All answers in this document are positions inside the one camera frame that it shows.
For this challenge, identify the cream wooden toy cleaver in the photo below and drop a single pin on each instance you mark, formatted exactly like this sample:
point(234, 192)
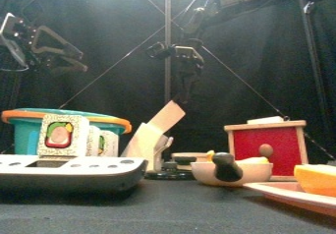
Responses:
point(168, 115)

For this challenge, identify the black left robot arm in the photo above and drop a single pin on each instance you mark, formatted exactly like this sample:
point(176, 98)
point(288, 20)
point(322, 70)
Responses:
point(8, 2)

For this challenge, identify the cream wooden knife holder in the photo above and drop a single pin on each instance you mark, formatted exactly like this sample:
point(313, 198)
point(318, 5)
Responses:
point(141, 146)

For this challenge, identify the black cloth backdrop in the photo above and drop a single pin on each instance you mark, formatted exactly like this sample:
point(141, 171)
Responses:
point(262, 64)

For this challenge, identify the white toy sushi roll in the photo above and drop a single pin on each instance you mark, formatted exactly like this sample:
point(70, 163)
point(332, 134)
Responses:
point(110, 144)
point(62, 134)
point(94, 143)

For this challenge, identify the white block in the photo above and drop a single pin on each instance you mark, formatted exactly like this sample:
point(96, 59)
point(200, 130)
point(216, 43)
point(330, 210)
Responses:
point(264, 120)

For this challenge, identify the teal container with orange rim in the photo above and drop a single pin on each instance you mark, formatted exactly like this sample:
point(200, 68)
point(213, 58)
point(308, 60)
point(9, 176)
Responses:
point(25, 136)

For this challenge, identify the red wooden box with knob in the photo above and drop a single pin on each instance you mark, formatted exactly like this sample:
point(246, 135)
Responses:
point(270, 139)

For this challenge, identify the black glossy toy pan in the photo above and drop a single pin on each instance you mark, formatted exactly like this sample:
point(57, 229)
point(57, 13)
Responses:
point(178, 175)

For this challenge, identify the yellow toy banana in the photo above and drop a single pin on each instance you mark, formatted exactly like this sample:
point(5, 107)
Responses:
point(253, 160)

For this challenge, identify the black rounded toy piece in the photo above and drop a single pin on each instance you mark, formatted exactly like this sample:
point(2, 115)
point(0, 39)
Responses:
point(226, 170)

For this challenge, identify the white sushi serving tray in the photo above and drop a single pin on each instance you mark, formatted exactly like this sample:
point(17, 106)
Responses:
point(86, 174)

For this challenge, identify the pink wooden serving board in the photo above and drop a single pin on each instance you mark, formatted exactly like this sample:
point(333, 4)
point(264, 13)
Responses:
point(288, 195)

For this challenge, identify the orange toy food piece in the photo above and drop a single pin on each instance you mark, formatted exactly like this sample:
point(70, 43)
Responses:
point(317, 180)

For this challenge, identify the grey metal frame pole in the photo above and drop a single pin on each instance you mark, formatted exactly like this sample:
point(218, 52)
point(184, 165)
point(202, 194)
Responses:
point(166, 80)

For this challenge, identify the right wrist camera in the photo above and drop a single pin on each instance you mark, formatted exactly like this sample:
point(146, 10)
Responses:
point(158, 50)

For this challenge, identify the dark metal frame post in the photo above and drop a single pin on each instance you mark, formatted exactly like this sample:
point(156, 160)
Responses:
point(312, 64)

